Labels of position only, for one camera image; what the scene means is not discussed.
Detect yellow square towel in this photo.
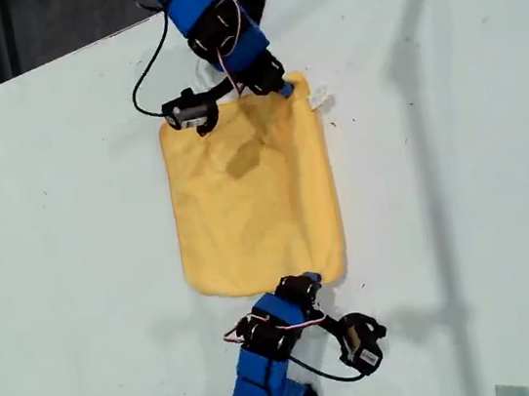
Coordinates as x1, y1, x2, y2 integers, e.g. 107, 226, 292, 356
152, 66, 360, 305

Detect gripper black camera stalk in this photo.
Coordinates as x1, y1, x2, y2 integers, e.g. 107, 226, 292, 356
315, 311, 351, 348
206, 76, 248, 106

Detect gripper black camera cable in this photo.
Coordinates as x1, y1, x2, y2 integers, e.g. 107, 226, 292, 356
286, 344, 370, 392
120, 12, 183, 124

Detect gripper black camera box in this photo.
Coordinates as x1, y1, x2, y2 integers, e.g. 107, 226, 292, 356
158, 84, 223, 142
333, 307, 394, 379

